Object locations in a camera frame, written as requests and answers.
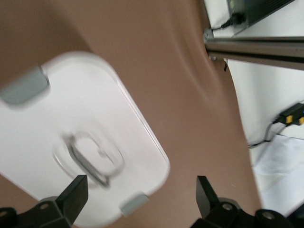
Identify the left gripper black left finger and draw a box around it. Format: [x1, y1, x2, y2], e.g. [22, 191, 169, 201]
[0, 175, 89, 228]

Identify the black power adapter box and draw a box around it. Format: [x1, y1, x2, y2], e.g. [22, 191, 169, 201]
[227, 0, 297, 27]

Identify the brown table cover cloth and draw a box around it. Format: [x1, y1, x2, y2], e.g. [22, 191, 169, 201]
[0, 0, 263, 228]

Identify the aluminium camera mount post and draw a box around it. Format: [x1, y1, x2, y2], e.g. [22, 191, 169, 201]
[203, 26, 304, 71]

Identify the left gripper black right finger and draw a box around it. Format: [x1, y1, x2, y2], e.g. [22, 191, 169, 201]
[190, 175, 294, 228]

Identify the white lidded storage box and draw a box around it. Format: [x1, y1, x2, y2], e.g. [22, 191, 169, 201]
[0, 51, 171, 228]

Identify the grey box lid handle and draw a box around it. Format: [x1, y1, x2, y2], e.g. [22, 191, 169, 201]
[64, 134, 111, 188]

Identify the grey box latch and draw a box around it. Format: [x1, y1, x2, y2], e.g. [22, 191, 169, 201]
[120, 193, 150, 218]
[0, 64, 51, 105]

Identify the black adapter cable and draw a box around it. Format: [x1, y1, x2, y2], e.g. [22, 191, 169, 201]
[210, 14, 238, 30]

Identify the black yellow power strip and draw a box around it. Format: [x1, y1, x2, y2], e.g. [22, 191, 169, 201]
[273, 102, 304, 128]

